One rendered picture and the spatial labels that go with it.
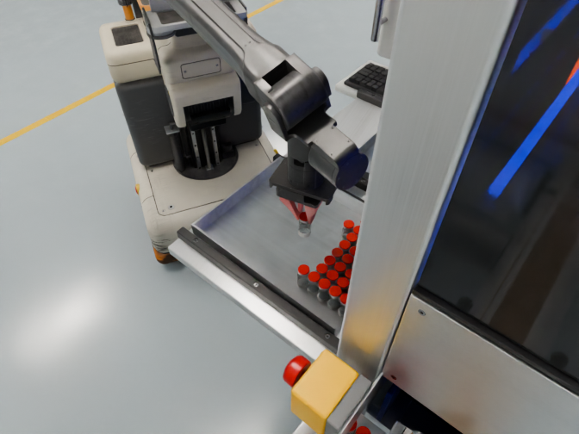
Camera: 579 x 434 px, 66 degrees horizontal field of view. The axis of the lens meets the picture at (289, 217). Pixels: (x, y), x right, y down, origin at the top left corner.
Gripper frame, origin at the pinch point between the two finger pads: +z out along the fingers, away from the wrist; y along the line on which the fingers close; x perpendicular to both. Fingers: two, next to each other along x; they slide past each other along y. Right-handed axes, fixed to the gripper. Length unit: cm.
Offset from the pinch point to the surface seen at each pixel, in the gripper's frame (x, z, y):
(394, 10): 90, 2, -10
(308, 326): -14.1, 9.5, 6.8
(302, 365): -25.2, -1.9, 10.7
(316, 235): 5.6, 11.1, 0.1
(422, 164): -21.8, -35.5, 18.2
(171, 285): 24, 98, -69
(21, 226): 22, 97, -150
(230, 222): 1.3, 10.8, -16.9
